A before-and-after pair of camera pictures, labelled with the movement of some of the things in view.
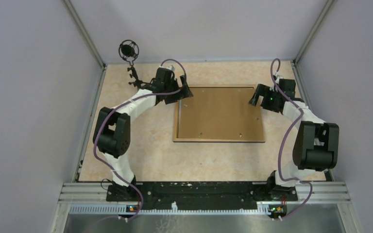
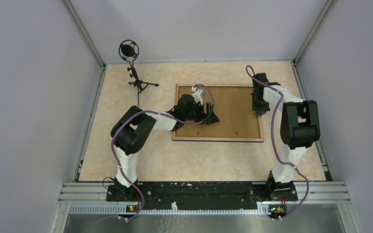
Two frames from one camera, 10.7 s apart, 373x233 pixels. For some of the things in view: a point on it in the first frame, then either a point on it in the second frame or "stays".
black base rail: x=203 y=193 stays
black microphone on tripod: x=128 y=49 stays
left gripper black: x=184 y=92 -> x=200 y=106
